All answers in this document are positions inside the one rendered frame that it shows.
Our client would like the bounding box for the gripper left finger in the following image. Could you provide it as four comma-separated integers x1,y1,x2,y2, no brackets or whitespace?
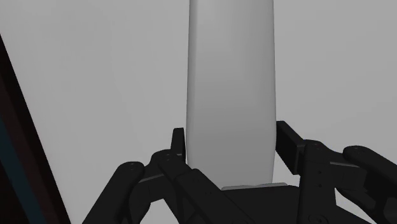
81,127,255,224

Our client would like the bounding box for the white tall rounded object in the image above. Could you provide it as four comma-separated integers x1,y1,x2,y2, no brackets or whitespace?
185,0,277,191

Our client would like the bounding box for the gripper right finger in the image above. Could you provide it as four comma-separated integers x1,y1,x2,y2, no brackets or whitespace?
275,120,397,224

